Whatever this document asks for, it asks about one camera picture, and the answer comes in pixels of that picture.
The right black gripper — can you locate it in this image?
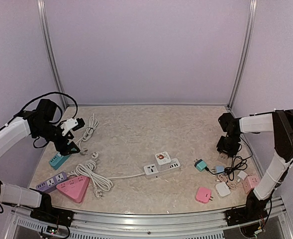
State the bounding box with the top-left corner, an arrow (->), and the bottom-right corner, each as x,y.
217,132 -> 240,157

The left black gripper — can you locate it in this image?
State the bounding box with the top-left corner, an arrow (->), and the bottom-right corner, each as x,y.
34,121 -> 80,156

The black usb cable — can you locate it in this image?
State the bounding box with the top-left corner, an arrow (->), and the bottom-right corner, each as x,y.
224,156 -> 248,181
205,138 -> 253,175

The teal power strip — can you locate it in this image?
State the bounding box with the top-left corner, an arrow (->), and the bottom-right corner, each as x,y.
49,153 -> 71,170

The teal charger plug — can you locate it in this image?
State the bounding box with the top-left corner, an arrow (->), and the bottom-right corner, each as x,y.
194,159 -> 207,172

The white cube socket adapter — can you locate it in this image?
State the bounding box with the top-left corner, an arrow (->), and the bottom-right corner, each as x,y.
155,151 -> 172,171

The white power strip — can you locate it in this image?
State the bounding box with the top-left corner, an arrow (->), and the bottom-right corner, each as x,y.
143,158 -> 182,180

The pink small charger plug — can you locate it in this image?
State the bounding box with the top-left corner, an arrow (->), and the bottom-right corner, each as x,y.
219,152 -> 230,161

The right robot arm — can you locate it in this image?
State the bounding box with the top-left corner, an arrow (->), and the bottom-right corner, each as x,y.
216,110 -> 293,221

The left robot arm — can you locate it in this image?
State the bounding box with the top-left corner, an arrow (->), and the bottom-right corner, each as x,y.
0,98 -> 85,222

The white round plug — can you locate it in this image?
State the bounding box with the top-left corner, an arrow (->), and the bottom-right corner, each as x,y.
91,152 -> 99,160

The pink square plug adapter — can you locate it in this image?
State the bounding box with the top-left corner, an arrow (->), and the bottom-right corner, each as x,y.
195,187 -> 213,204

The light blue charger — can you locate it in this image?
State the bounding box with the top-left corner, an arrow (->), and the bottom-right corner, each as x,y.
214,166 -> 225,175

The small white charger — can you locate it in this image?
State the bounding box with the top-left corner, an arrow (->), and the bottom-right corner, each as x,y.
236,170 -> 248,183

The pink cube socket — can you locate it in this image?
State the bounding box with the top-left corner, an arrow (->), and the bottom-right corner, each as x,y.
242,175 -> 260,194

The white square charger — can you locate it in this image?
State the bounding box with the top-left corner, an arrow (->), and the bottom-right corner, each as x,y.
215,182 -> 231,198

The pink triangular power strip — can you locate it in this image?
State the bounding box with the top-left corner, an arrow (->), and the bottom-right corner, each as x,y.
56,175 -> 90,203

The purple power strip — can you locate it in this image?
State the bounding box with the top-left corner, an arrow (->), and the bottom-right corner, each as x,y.
36,171 -> 68,194

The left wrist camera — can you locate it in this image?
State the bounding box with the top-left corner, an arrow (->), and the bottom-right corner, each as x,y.
59,118 -> 85,136

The coiled black usb cable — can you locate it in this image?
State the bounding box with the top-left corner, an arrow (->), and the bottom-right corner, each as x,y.
224,156 -> 248,181

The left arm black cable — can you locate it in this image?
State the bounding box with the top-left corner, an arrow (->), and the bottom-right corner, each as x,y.
11,91 -> 79,120

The pink white usb cable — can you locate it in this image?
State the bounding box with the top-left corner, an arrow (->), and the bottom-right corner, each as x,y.
214,173 -> 244,192

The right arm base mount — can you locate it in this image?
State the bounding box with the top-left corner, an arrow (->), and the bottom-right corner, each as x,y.
224,204 -> 268,226

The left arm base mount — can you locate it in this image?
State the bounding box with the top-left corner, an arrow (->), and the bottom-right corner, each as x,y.
30,207 -> 74,227

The aluminium front rail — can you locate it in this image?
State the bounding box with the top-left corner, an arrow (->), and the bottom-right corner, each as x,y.
3,197 -> 293,239

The right aluminium corner post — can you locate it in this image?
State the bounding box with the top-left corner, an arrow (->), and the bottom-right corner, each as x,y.
227,0 -> 258,111

